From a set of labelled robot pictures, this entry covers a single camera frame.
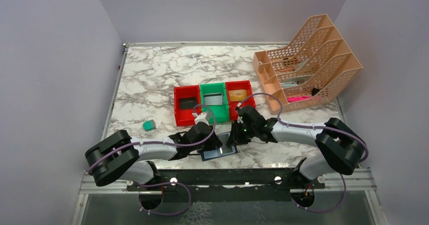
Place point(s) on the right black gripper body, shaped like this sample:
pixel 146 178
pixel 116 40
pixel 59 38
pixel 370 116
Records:
pixel 242 133

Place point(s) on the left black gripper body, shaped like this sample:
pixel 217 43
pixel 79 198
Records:
pixel 209 142

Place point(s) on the navy blue card holder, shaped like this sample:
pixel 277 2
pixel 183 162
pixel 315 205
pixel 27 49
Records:
pixel 218 153

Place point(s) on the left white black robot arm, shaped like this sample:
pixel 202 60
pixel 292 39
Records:
pixel 119 156

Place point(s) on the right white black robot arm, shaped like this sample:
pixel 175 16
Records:
pixel 341 150

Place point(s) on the red bin with black card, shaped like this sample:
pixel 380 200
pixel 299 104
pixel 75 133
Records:
pixel 185 117

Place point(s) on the red bin with gold card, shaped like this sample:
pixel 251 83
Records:
pixel 231 85

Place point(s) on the green plastic bin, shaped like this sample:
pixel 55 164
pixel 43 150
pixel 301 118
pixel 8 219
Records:
pixel 221 113

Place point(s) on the pink highlighter marker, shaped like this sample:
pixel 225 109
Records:
pixel 297 98

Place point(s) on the small teal eraser block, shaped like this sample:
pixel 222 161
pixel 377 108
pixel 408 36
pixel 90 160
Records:
pixel 149 125

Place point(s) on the silver gray item in organizer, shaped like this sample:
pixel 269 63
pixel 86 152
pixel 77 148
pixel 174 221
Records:
pixel 295 81

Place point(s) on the black clip in organizer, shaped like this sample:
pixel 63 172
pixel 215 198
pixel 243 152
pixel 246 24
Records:
pixel 314 91

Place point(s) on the peach plastic file organizer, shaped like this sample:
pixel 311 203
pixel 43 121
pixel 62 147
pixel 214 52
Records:
pixel 318 49

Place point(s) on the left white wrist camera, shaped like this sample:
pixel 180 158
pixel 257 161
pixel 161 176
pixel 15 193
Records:
pixel 203 117

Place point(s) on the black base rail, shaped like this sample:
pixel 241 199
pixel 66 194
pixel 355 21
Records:
pixel 227 185

